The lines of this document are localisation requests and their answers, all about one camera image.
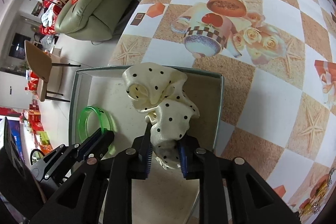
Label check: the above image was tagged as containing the grey-rimmed jewelry box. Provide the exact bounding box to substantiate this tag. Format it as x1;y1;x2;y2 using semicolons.
69;66;223;223

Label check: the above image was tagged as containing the wooden chair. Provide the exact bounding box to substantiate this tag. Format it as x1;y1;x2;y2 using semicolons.
25;40;81;102

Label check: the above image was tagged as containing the patterned checkered tablecloth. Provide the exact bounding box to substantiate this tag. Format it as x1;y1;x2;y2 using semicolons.
110;0;335;223

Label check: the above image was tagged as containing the green translucent bangle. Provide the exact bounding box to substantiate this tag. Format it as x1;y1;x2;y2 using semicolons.
77;106;117;143

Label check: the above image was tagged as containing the cream polka dot scrunchie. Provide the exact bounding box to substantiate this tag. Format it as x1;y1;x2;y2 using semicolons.
122;63;200;169

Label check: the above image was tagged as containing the green leather sofa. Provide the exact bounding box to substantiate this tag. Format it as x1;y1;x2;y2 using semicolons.
55;0;137;42

